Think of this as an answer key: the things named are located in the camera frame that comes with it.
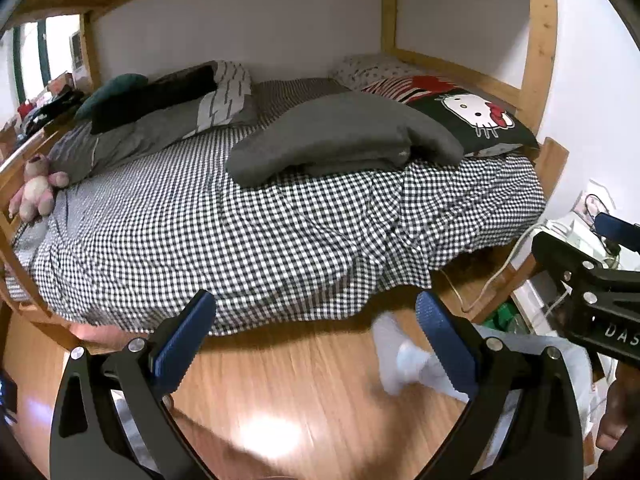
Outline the white wall socket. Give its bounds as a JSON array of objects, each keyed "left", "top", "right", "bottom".
[{"left": 575, "top": 189, "right": 613, "bottom": 221}]

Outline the white floral pillow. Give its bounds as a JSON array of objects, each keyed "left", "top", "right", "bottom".
[{"left": 330, "top": 53, "right": 426, "bottom": 92}]

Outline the black clothes pile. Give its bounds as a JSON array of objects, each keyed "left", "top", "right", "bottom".
[{"left": 22, "top": 87, "right": 86, "bottom": 133}]

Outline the pink plush toy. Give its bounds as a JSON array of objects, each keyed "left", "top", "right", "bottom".
[{"left": 9, "top": 152, "right": 71, "bottom": 223}]

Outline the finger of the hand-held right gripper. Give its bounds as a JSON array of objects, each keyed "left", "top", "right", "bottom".
[
  {"left": 532, "top": 232, "right": 640, "bottom": 311},
  {"left": 594, "top": 212, "right": 640, "bottom": 253}
]

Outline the dark green pillow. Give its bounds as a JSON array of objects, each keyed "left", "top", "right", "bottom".
[{"left": 74, "top": 73, "right": 150, "bottom": 121}]

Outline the white cable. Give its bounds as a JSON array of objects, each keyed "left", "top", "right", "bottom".
[{"left": 440, "top": 222, "right": 548, "bottom": 313}]

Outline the black cartoon cat pillow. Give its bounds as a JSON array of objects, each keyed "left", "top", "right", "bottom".
[{"left": 406, "top": 87, "right": 541, "bottom": 158}]

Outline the white sock foot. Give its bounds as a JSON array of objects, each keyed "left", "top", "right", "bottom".
[{"left": 372, "top": 310, "right": 608, "bottom": 476}]

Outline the person's right hand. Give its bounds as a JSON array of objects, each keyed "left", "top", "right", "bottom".
[{"left": 596, "top": 375, "right": 633, "bottom": 453}]

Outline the white side table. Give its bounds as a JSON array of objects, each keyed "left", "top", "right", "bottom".
[{"left": 510, "top": 180, "right": 640, "bottom": 331}]

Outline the grey zip hoodie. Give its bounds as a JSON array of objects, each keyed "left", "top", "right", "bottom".
[{"left": 225, "top": 91, "right": 466, "bottom": 188}]

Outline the dark fine-checked pillow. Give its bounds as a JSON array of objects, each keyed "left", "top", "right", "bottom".
[{"left": 251, "top": 77, "right": 351, "bottom": 126}]

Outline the wooden bunk bed frame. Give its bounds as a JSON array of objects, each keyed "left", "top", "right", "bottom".
[{"left": 0, "top": 0, "right": 571, "bottom": 356}]

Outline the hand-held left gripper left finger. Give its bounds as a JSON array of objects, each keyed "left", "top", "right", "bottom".
[{"left": 47, "top": 290, "right": 221, "bottom": 480}]

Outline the white dash-patterned pillow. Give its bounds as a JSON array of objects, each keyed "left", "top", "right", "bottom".
[{"left": 195, "top": 60, "right": 252, "bottom": 136}]

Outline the black white checkered bed sheet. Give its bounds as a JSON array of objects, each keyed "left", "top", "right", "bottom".
[{"left": 12, "top": 120, "right": 548, "bottom": 336}]

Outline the green object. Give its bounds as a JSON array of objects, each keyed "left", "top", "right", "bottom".
[{"left": 487, "top": 305, "right": 523, "bottom": 333}]

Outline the window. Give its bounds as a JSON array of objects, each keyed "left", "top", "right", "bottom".
[{"left": 5, "top": 15, "right": 83, "bottom": 106}]

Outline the red striped pillow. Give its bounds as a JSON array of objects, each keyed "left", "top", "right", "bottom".
[{"left": 361, "top": 75, "right": 457, "bottom": 106}]

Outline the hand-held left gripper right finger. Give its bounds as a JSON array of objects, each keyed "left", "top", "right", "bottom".
[{"left": 415, "top": 291, "right": 583, "bottom": 480}]

